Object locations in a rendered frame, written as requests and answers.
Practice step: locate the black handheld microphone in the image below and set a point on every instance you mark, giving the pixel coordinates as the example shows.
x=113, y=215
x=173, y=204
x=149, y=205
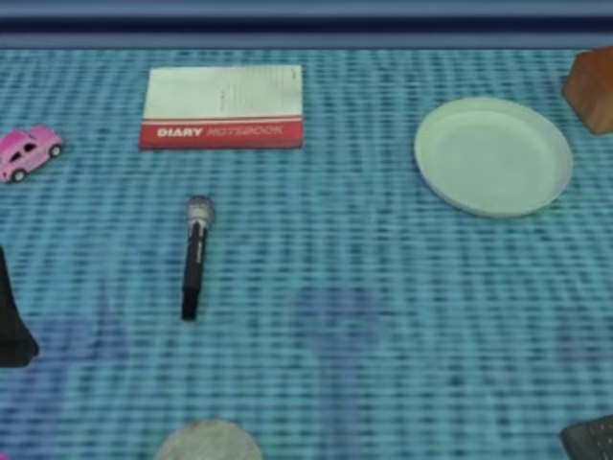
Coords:
x=195, y=256

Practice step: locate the red white diary notebook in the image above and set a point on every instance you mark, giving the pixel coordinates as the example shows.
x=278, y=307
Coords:
x=225, y=103

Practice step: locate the white round plate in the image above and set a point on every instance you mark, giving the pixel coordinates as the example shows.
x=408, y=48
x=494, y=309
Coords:
x=493, y=156

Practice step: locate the grey round stone disc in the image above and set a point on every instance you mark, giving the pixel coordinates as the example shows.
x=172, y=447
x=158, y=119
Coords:
x=208, y=441

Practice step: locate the pink toy car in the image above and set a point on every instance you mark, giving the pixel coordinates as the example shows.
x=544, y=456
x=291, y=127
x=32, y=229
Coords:
x=26, y=152

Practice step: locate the black cone-shaped object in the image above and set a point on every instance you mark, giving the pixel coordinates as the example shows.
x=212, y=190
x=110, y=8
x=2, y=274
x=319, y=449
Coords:
x=10, y=321

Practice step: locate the brown wooden block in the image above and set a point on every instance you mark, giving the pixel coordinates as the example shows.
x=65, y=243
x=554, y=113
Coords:
x=594, y=91

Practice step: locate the black keyboard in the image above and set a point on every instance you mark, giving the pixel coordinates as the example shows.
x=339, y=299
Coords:
x=591, y=438

